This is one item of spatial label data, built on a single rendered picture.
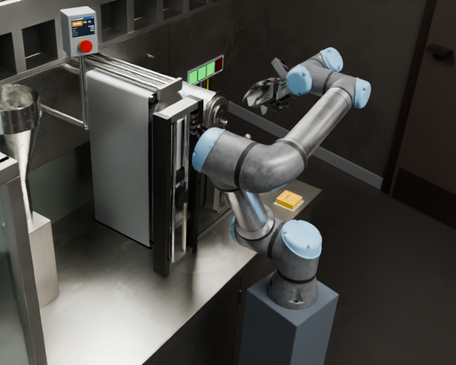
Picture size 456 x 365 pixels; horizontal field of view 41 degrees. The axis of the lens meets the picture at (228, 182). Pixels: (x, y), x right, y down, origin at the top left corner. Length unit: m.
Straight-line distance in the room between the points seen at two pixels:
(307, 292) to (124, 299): 0.53
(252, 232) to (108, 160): 0.52
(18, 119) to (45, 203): 0.65
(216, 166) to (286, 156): 0.16
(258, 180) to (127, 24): 0.91
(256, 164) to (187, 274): 0.64
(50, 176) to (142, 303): 0.53
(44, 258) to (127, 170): 0.37
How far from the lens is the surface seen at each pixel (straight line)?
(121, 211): 2.00
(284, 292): 1.80
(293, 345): 1.84
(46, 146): 1.96
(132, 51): 2.13
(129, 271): 1.91
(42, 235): 1.69
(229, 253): 1.98
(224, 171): 1.39
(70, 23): 1.47
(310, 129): 1.47
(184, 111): 1.64
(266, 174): 1.36
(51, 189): 2.05
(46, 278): 1.78
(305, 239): 1.71
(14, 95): 1.58
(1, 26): 1.75
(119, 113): 1.81
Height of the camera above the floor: 2.16
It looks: 33 degrees down
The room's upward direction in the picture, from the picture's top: 4 degrees clockwise
